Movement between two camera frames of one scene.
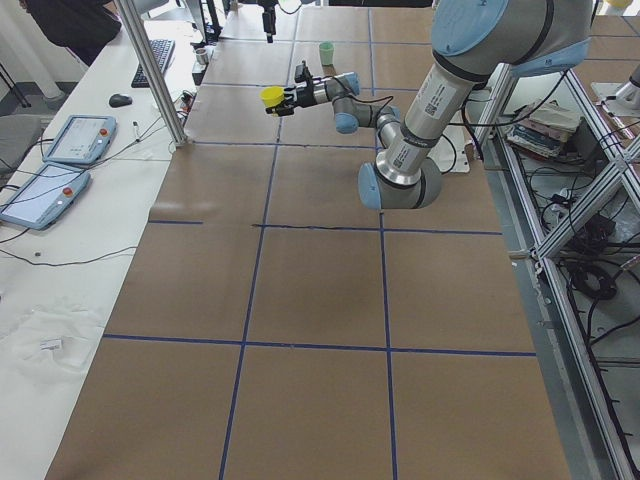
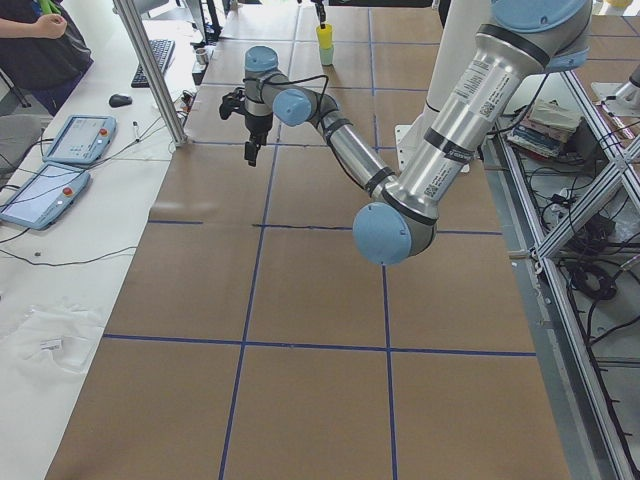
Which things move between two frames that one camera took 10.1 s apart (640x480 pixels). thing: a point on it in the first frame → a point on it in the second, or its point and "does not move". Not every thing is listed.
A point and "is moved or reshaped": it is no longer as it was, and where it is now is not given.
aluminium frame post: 163,92 does not move
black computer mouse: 117,100 does not move
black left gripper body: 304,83 → 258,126
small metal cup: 201,55 does not move
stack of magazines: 543,127 does not move
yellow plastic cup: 272,96 is moved or reshaped
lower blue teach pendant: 51,192 does not move
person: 86,27 → 43,50
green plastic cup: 327,53 does not move
